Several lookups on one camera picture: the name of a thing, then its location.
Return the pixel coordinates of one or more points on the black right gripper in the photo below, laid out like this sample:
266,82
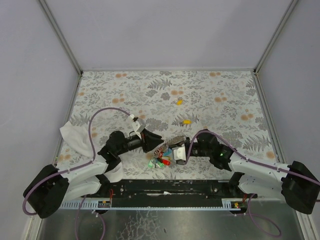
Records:
188,147

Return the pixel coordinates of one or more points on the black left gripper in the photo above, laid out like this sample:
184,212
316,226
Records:
145,141

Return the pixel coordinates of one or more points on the metal keyring organizer with keys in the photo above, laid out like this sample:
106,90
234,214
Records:
163,155

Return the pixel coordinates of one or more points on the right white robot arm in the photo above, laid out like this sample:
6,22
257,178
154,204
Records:
293,183

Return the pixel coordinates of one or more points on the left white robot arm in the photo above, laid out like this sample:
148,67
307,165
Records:
53,186

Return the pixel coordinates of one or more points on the yellow key near centre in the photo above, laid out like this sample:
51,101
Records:
185,122

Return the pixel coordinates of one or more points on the yellow key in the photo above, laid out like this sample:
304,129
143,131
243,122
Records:
185,122
178,100

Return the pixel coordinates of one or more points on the floral table mat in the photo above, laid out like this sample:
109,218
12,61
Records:
224,102

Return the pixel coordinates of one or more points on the yellow key far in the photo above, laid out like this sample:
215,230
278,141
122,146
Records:
178,100

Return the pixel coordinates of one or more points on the white cloth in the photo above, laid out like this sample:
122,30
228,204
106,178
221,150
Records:
77,137

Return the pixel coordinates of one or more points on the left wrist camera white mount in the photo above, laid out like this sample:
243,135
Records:
138,124

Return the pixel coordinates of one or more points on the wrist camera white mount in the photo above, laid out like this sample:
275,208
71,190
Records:
179,155
138,124

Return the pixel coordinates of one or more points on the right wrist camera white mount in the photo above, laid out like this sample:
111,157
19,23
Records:
179,155

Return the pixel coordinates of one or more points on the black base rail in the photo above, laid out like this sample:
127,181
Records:
142,193

